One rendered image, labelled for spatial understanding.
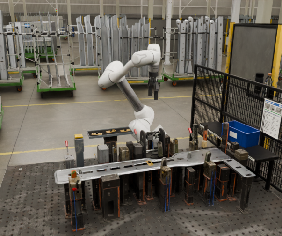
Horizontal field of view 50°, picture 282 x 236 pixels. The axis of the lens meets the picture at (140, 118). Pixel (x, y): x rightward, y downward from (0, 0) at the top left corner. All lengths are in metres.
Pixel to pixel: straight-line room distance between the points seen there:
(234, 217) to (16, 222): 1.55
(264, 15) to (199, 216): 8.11
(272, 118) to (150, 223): 1.28
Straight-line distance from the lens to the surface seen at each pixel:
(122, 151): 2.40
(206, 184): 2.44
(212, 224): 2.32
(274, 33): 4.34
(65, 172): 2.30
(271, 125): 2.71
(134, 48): 9.43
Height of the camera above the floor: 2.07
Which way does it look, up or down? 18 degrees down
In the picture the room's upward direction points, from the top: 1 degrees clockwise
